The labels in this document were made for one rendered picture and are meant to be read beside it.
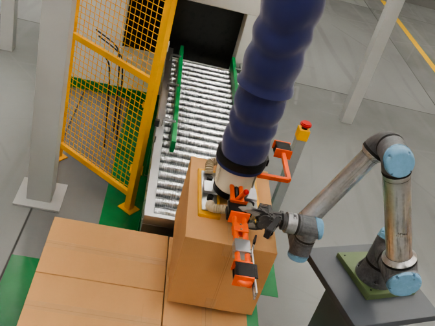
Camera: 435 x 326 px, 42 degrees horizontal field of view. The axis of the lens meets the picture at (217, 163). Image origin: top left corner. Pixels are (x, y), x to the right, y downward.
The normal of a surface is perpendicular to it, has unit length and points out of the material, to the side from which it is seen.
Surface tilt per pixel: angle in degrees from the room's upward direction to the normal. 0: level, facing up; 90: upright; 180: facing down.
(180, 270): 91
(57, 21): 90
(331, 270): 0
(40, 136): 90
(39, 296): 0
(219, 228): 1
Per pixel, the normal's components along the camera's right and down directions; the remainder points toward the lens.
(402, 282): 0.03, 0.58
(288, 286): 0.24, -0.81
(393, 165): 0.00, 0.39
